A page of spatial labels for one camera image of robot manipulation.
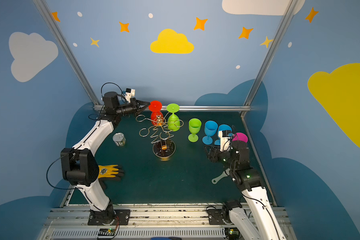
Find red wine glass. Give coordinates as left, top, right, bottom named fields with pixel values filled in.
left=149, top=101, right=165, bottom=126

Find blue wine glass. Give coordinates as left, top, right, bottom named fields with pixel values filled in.
left=202, top=121, right=218, bottom=145
left=214, top=125, right=232, bottom=146

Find pink wine glass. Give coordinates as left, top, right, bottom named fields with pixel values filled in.
left=232, top=133, right=249, bottom=143

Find green wine glass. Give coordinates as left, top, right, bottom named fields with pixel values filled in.
left=188, top=118, right=202, bottom=143
left=167, top=104, right=181, bottom=132

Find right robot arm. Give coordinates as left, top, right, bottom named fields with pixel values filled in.
left=204, top=141, right=286, bottom=240

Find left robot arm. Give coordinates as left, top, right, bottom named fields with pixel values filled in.
left=61, top=92, right=150, bottom=226

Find silver tin can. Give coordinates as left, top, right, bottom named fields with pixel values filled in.
left=112, top=133, right=126, bottom=147

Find yellow black work glove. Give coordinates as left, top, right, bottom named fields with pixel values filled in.
left=98, top=165, right=125, bottom=190

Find right circuit board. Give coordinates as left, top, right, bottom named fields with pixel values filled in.
left=224, top=228, right=241, bottom=240

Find circuit board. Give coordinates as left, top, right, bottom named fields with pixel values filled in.
left=96, top=228, right=117, bottom=240
left=224, top=228, right=241, bottom=240

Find left circuit board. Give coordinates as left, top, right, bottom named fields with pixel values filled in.
left=96, top=228, right=117, bottom=240

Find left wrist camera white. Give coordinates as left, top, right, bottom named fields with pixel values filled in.
left=125, top=88, right=136, bottom=101

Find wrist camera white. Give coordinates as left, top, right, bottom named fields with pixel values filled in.
left=219, top=130, right=233, bottom=152
left=125, top=88, right=136, bottom=101

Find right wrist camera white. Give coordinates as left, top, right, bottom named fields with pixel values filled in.
left=219, top=130, right=233, bottom=152

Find back aluminium frame bar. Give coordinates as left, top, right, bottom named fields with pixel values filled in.
left=93, top=105, right=251, bottom=112

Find gold wire wine glass rack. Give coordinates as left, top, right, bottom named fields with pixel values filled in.
left=136, top=115, right=184, bottom=162

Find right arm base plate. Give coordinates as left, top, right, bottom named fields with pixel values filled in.
left=206, top=208, right=233, bottom=225

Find aluminium mounting rail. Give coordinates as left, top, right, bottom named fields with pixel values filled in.
left=37, top=203, right=298, bottom=240

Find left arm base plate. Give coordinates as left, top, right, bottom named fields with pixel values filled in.
left=88, top=209, right=131, bottom=226

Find right aluminium frame post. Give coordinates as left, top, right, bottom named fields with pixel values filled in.
left=241, top=0, right=299, bottom=120

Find aluminium frame post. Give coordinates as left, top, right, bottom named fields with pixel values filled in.
left=241, top=0, right=299, bottom=120
left=33, top=0, right=103, bottom=112

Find left aluminium frame post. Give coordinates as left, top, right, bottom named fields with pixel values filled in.
left=33, top=0, right=103, bottom=112

